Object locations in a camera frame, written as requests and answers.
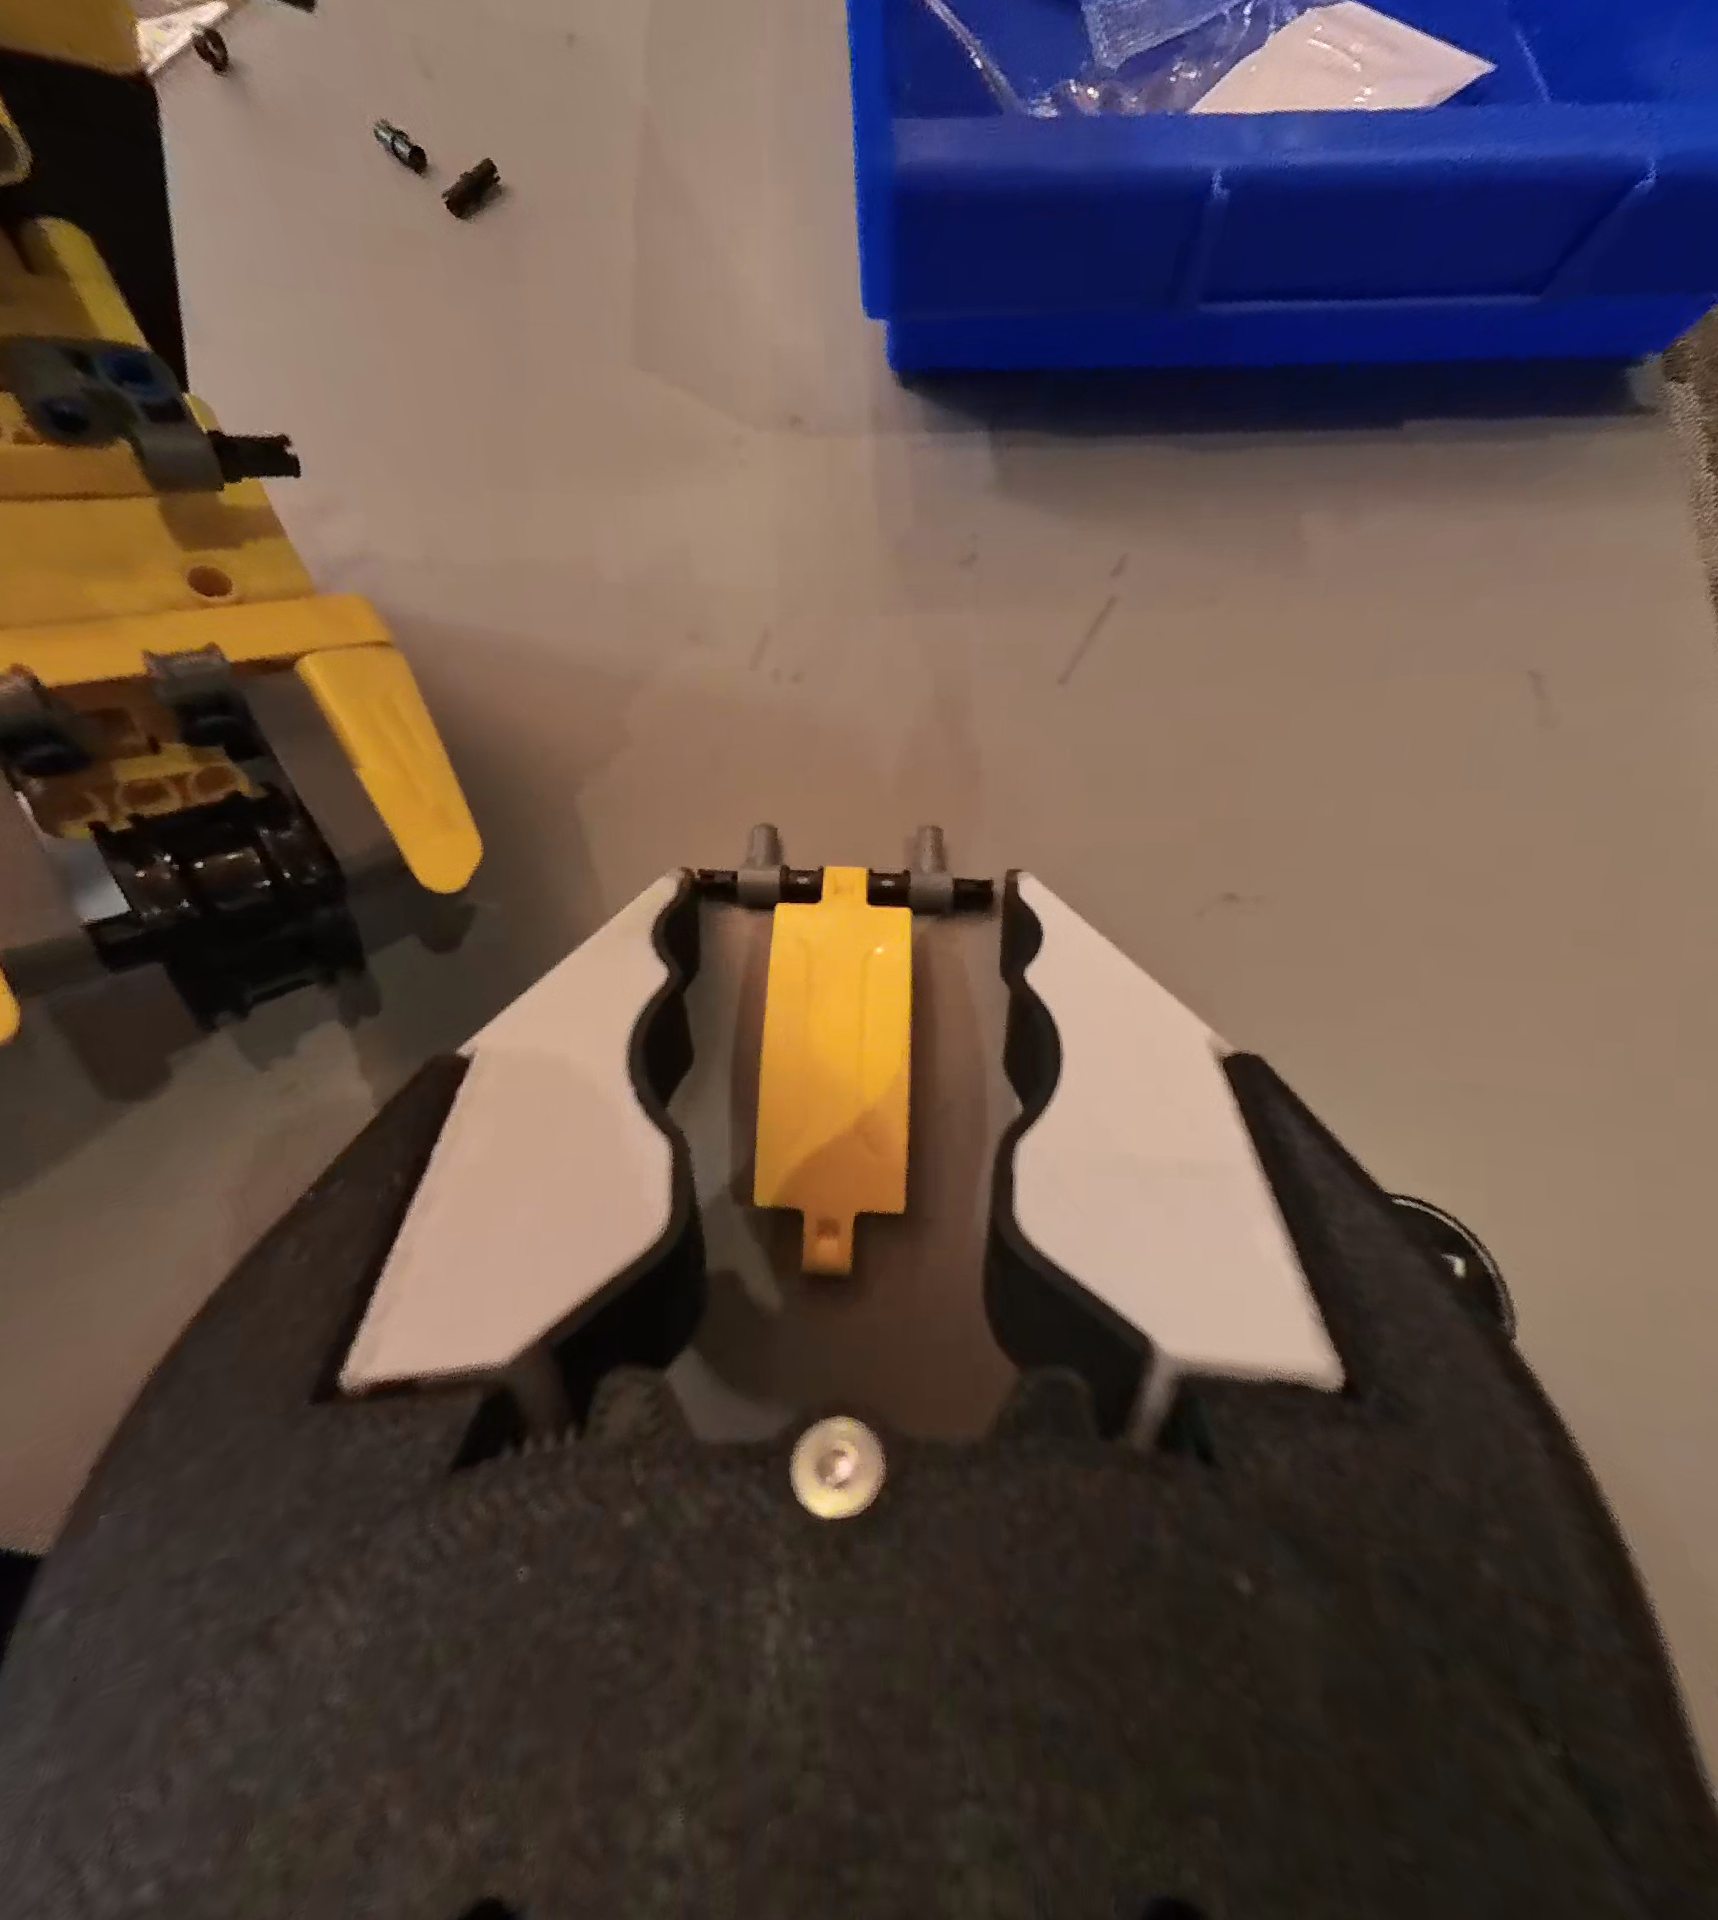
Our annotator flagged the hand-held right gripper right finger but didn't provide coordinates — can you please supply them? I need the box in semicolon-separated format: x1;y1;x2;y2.
987;870;1345;1453

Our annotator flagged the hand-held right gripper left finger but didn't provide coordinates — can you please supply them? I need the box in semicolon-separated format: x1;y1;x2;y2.
338;870;712;1431

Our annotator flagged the yellow brick panel with axle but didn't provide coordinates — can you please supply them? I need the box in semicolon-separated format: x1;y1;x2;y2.
691;822;996;1280

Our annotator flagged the yellow black toy brick model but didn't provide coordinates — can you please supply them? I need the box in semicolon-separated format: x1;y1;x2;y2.
0;0;486;1053

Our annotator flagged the black round desk grommet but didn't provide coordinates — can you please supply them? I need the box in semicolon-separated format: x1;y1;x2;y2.
1384;1192;1518;1337

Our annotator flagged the blue plastic bin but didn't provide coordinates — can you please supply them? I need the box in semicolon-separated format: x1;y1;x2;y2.
848;0;1718;377

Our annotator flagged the clear plastic bag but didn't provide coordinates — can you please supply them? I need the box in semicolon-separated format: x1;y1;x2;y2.
927;0;1498;120

